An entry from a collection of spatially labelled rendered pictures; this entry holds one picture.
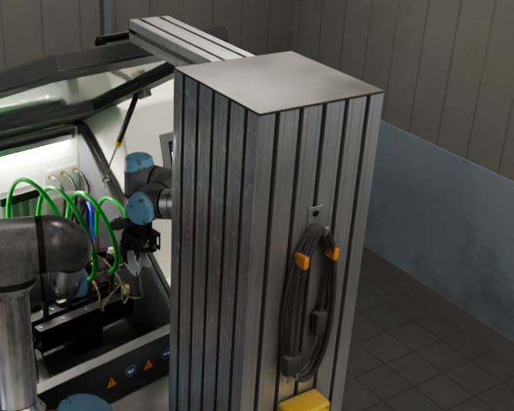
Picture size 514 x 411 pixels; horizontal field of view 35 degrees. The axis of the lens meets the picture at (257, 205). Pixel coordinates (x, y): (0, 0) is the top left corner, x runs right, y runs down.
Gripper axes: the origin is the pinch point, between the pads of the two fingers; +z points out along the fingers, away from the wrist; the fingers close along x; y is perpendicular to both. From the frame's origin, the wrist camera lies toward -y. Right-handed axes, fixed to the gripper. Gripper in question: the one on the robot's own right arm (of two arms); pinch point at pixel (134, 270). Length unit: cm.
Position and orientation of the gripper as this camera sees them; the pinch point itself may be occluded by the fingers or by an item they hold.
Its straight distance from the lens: 230.1
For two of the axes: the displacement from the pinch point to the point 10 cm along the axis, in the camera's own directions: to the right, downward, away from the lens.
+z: -0.6, 8.9, 4.5
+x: 7.2, -2.7, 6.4
